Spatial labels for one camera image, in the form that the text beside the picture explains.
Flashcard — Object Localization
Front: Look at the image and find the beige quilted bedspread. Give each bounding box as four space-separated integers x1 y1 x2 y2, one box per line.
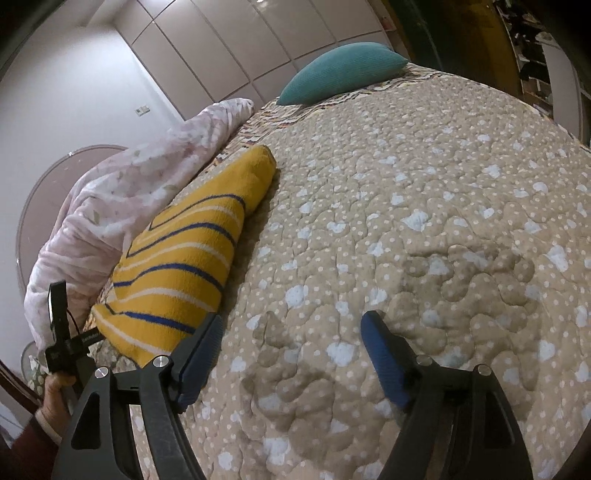
88 65 591 480

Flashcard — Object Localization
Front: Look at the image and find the cluttered shelf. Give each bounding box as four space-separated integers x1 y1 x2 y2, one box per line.
499 0 568 116

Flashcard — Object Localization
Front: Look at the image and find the pink floral blanket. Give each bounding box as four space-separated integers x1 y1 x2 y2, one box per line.
25 98 256 352

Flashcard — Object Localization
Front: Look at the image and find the white wardrobe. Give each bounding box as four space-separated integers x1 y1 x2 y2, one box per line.
85 0 402 121

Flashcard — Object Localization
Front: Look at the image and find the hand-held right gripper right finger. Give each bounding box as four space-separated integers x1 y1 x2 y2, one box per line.
360 311 536 480

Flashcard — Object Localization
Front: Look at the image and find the teal pillow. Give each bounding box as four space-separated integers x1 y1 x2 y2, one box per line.
277 41 409 106

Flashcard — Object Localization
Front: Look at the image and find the person's left hand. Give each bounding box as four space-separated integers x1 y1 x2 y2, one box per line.
41 373 78 423

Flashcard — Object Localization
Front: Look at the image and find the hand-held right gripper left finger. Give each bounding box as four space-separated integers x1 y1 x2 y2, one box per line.
51 313 225 480

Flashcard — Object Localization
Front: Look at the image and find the yellow striped sweater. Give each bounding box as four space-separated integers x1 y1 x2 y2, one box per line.
90 144 278 370

